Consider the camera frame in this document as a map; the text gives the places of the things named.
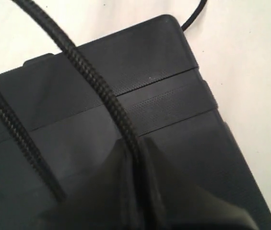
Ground black plastic carrying case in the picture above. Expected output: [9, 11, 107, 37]
[0, 15, 271, 230]

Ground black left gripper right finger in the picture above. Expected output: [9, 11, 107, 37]
[142, 138, 253, 230]

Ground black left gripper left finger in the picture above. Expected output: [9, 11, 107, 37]
[36, 139, 140, 230]

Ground black braided rope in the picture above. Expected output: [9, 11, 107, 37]
[0, 0, 208, 204]

